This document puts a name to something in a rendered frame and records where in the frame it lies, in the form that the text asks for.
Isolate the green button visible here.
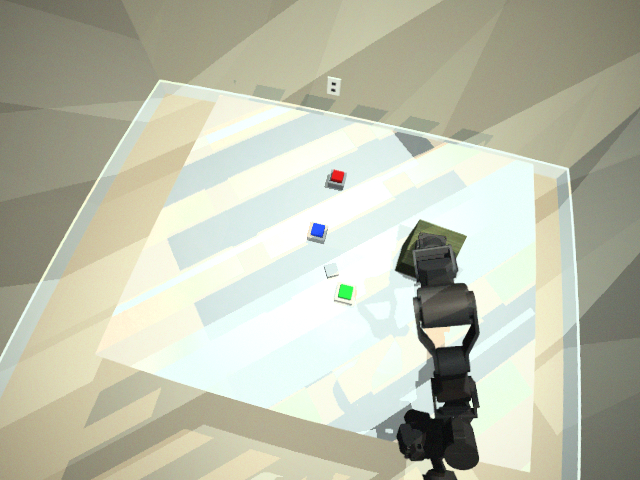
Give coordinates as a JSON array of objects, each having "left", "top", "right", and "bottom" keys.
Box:
[{"left": 334, "top": 282, "right": 357, "bottom": 306}]

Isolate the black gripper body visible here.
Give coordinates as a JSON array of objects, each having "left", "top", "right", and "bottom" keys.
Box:
[{"left": 404, "top": 409, "right": 457, "bottom": 480}]

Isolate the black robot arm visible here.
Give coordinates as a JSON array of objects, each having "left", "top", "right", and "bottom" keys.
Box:
[{"left": 397, "top": 232, "right": 480, "bottom": 470}]

